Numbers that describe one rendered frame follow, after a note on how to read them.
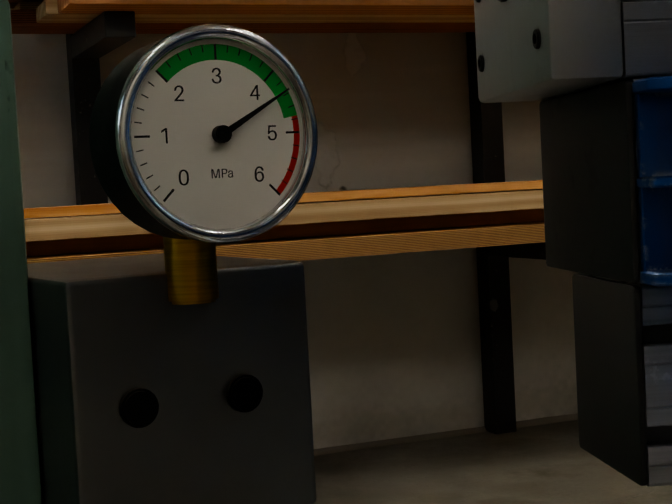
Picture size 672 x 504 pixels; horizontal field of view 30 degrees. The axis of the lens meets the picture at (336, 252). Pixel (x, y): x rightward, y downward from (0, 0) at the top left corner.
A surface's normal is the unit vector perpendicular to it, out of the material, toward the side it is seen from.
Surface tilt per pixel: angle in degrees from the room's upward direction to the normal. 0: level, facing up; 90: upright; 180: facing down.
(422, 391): 90
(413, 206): 90
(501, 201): 90
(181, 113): 90
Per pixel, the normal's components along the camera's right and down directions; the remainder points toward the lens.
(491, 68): -0.99, 0.06
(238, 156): 0.49, 0.02
